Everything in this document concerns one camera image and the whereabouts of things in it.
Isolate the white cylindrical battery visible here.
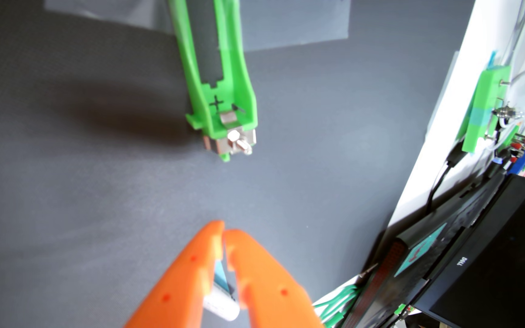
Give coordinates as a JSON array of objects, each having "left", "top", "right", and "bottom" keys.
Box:
[{"left": 202, "top": 292, "right": 241, "bottom": 322}]

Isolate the black cable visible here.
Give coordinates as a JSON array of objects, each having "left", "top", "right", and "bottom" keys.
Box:
[{"left": 427, "top": 148, "right": 467, "bottom": 215}]

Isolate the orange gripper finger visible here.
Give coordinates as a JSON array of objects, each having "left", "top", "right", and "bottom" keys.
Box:
[
  {"left": 223, "top": 229, "right": 326, "bottom": 328},
  {"left": 123, "top": 220, "right": 225, "bottom": 328}
]

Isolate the green wire bundle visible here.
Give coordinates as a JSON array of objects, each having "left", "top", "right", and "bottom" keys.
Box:
[{"left": 314, "top": 285, "right": 363, "bottom": 328}]

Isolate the green printed box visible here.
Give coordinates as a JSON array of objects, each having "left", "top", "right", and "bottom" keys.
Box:
[{"left": 462, "top": 65, "right": 512, "bottom": 154}]

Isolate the blue tape piece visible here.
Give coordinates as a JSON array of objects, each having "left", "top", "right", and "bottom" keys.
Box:
[{"left": 214, "top": 261, "right": 232, "bottom": 294}]

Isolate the dark grey table mat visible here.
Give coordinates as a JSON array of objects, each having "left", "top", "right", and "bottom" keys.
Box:
[{"left": 0, "top": 0, "right": 476, "bottom": 328}]

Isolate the green battery holder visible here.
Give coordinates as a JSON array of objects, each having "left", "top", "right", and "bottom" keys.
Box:
[{"left": 168, "top": 0, "right": 259, "bottom": 163}]

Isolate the metal toggle switch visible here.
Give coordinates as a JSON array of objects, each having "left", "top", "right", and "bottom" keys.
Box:
[{"left": 492, "top": 105, "right": 524, "bottom": 121}]

